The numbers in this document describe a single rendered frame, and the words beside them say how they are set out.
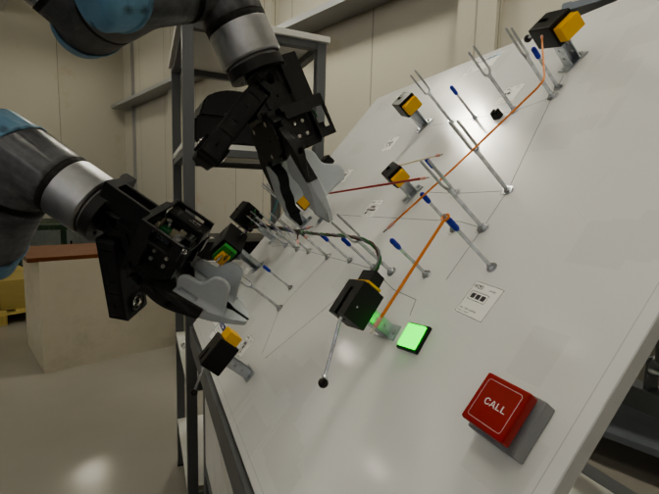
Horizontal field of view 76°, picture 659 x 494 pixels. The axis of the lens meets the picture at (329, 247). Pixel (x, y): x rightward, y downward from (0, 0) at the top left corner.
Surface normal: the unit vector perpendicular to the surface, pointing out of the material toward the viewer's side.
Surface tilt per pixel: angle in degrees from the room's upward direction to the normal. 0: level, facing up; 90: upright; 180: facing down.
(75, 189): 70
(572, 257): 50
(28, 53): 90
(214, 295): 110
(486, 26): 90
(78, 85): 90
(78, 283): 90
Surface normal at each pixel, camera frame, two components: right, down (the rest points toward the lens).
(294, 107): 0.48, 0.00
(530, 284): -0.69, -0.62
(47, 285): 0.68, 0.11
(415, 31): -0.73, 0.06
